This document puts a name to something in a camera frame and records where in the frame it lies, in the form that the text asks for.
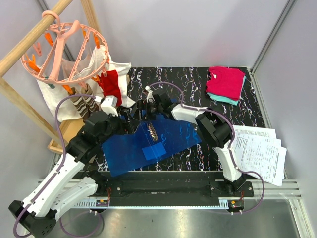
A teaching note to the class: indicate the brown striped sock left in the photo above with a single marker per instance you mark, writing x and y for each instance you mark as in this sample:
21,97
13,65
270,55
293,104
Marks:
80,106

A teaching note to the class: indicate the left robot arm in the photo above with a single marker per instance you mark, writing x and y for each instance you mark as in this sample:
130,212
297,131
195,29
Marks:
64,158

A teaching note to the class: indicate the brown striped sock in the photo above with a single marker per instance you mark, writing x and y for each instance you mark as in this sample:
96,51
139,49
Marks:
80,106
91,104

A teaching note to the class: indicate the blue plastic folder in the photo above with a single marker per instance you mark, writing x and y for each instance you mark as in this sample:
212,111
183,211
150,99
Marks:
124,153

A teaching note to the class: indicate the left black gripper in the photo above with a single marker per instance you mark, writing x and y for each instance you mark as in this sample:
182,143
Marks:
126,127

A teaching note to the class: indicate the metal folder clip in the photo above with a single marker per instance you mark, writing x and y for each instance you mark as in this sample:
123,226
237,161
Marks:
152,132

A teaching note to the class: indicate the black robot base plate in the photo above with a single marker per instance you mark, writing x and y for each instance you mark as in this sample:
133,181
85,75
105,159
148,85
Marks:
165,190

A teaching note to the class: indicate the aluminium rail frame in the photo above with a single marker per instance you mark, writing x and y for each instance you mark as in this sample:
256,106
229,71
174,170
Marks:
273,212

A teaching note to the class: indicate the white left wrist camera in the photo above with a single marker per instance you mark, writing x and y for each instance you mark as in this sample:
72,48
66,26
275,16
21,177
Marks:
108,105

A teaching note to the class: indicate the white paper files stack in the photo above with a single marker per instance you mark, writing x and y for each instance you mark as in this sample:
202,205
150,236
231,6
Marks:
259,150

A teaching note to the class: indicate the teal folded t-shirt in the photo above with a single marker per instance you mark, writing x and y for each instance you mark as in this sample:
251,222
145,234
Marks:
226,99

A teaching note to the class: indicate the brown striped sock right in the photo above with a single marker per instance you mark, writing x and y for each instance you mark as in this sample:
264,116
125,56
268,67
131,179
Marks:
91,104

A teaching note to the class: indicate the red hanging cloth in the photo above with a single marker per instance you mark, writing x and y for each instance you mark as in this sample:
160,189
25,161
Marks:
109,85

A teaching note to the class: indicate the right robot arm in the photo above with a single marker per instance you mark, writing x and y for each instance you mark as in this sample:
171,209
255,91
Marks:
213,128

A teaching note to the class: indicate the pink folded t-shirt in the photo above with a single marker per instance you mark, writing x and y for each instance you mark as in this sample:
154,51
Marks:
225,82

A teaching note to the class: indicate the wooden drying rack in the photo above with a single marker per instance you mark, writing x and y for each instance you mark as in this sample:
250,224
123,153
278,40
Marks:
19,135

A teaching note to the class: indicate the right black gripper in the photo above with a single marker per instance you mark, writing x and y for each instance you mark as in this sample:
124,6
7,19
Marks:
141,104

